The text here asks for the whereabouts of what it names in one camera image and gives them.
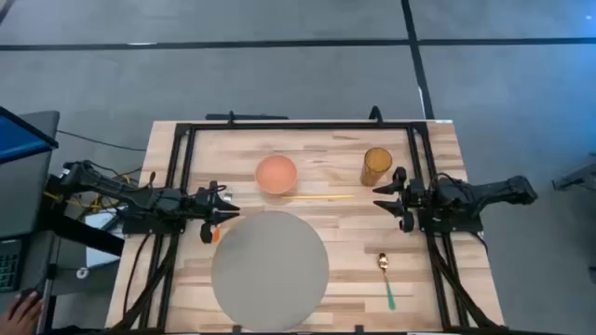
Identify person's hand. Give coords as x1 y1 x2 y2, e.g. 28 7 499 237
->
0 291 44 335

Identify peach ceramic bowl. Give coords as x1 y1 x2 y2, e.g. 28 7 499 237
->
254 154 299 195

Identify black floor cable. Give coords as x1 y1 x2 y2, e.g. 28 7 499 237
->
58 129 148 153

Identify green utensil handle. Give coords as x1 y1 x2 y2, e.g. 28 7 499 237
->
377 252 398 312

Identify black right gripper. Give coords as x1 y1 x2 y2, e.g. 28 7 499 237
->
372 166 428 234

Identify round grey placemat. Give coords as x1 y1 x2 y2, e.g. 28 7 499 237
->
210 210 331 333

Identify black metal table frame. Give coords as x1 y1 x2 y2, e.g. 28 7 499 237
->
114 119 502 335

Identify computer monitor with blue screen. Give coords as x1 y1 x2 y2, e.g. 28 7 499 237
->
0 105 61 165

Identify dark operator desk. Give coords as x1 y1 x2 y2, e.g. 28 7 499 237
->
0 110 126 335

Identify amber faceted glass tumbler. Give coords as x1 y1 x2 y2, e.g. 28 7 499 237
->
359 147 394 188

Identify black computer keyboard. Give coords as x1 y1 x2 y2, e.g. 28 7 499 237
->
0 239 23 294

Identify yellow cable bundle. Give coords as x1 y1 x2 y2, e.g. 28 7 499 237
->
58 174 134 213

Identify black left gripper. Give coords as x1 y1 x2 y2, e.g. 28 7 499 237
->
193 180 241 245

